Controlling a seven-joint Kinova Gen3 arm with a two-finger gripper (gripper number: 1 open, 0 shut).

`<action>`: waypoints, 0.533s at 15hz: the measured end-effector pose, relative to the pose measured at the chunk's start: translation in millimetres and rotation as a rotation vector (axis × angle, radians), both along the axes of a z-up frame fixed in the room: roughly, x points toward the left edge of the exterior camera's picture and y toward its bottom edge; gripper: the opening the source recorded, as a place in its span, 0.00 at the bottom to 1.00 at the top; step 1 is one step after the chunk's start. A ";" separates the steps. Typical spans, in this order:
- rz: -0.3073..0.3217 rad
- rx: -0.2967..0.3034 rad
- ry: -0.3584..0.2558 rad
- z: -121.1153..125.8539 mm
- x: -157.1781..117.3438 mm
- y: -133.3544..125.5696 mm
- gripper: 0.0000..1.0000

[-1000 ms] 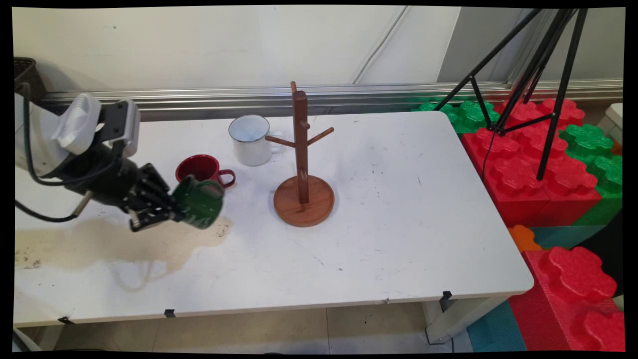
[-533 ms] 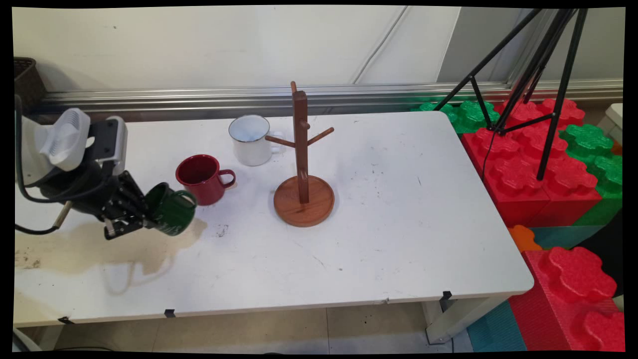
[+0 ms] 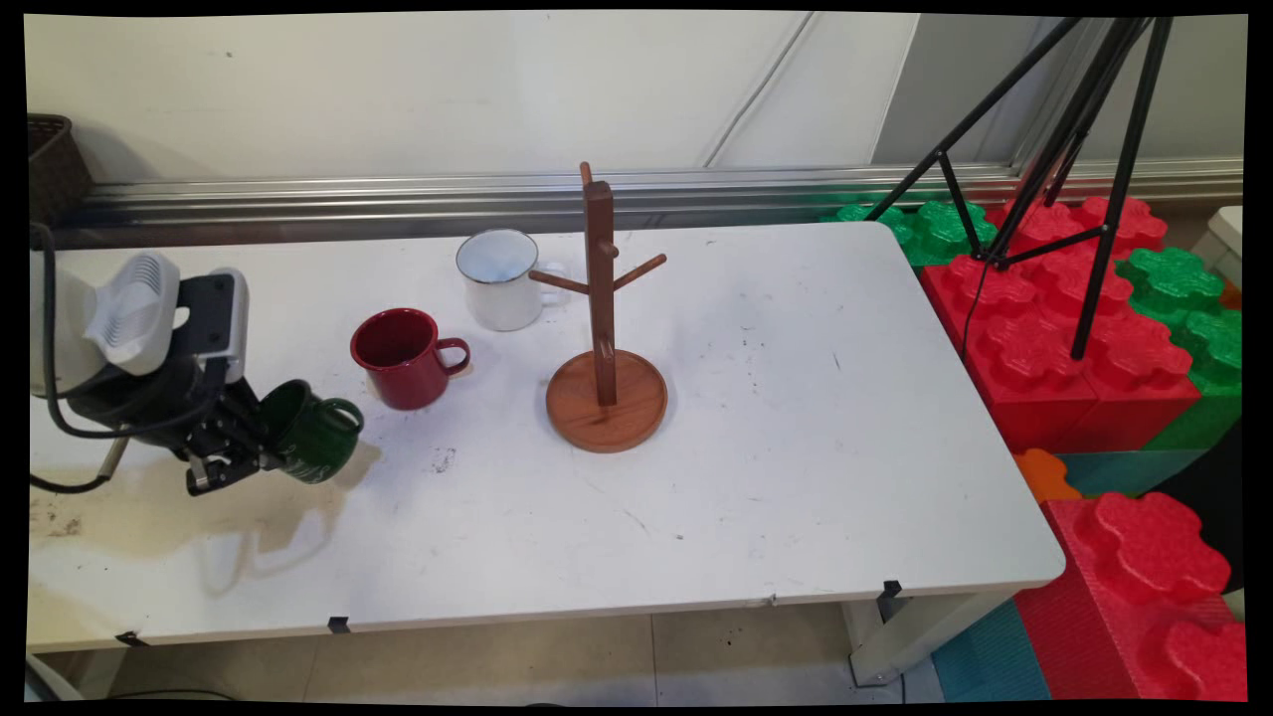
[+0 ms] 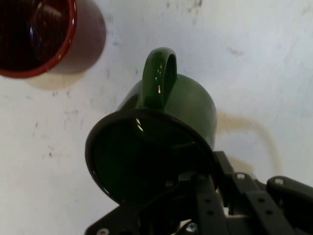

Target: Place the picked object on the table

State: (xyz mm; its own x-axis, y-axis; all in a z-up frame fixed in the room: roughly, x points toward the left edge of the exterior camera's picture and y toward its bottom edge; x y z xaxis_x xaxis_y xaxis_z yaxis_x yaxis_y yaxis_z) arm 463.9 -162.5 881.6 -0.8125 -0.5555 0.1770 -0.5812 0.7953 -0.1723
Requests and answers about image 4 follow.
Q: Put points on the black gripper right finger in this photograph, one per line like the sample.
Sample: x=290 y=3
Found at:
x=274 y=210

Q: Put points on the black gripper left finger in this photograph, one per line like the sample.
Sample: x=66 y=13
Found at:
x=171 y=215

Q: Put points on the green enamel mug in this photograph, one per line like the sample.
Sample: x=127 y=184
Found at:
x=190 y=105

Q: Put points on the red ceramic mug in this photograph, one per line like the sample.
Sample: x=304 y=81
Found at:
x=36 y=36

